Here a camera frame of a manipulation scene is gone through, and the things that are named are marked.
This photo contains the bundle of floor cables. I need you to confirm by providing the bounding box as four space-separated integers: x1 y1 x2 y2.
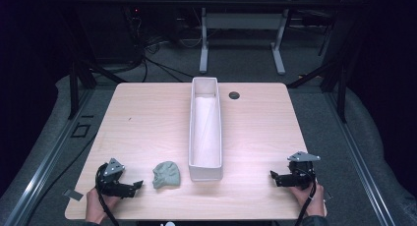
124 6 203 84

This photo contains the green cloth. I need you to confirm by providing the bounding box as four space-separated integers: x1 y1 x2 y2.
151 160 182 190

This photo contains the white desk with metal legs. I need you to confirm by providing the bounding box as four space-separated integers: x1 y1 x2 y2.
179 0 329 76

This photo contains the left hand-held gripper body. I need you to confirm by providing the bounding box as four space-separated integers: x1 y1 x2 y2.
95 157 136 198

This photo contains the black tape square outline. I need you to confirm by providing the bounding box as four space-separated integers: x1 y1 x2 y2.
70 123 92 139

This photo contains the long white box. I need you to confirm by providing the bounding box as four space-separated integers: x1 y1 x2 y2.
187 76 224 183

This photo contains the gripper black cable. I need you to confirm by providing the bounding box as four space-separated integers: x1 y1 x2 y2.
94 162 121 226
293 166 319 226

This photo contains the grey tape strip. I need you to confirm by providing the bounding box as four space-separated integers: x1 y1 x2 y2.
63 188 85 201

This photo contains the person's left hand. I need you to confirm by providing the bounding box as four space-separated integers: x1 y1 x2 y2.
85 187 122 225

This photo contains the person's right hand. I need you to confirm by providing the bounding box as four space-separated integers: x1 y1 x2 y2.
288 182 327 218

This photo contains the black metal stand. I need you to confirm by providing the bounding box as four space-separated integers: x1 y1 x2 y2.
287 53 349 124
67 53 127 121

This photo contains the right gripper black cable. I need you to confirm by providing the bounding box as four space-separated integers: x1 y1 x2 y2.
293 166 319 226

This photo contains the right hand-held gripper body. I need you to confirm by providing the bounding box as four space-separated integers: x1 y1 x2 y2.
275 150 322 191

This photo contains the grey metal floor rail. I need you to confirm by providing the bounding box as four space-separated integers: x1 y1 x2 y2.
324 90 398 226
2 87 96 226

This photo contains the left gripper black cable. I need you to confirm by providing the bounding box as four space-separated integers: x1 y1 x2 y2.
94 162 121 226

